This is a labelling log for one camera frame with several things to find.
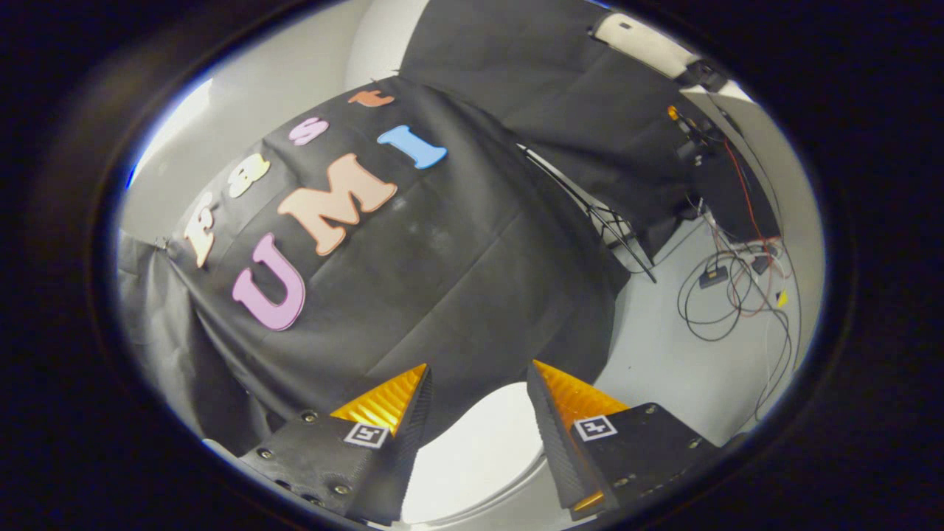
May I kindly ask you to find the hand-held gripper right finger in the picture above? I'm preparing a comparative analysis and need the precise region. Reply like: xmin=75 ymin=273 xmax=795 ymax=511
xmin=527 ymin=360 xmax=720 ymax=521

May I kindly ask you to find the black tripod stand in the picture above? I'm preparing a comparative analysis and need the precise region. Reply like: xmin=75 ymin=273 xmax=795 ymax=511
xmin=516 ymin=144 xmax=659 ymax=285

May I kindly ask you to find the red cable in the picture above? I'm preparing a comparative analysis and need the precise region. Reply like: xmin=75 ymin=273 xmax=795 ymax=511
xmin=723 ymin=136 xmax=794 ymax=318

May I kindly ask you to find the large black box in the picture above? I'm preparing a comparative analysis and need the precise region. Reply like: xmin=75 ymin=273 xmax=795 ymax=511
xmin=690 ymin=144 xmax=781 ymax=243

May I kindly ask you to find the black cable tangle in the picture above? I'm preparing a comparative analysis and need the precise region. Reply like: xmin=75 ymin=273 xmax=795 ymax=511
xmin=677 ymin=214 xmax=801 ymax=414

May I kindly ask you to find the black backdrop cloth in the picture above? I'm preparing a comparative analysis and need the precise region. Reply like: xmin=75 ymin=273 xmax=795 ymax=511
xmin=117 ymin=0 xmax=709 ymax=458

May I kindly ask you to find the black curved holder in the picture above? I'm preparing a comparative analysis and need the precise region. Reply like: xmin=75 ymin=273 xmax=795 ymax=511
xmin=686 ymin=59 xmax=732 ymax=93

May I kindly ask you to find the black orange handheld device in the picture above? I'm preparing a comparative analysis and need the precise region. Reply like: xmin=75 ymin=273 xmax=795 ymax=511
xmin=667 ymin=105 xmax=727 ymax=159

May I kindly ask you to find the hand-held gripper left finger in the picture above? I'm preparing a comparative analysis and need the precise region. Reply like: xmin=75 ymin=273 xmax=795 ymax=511
xmin=240 ymin=363 xmax=434 ymax=526

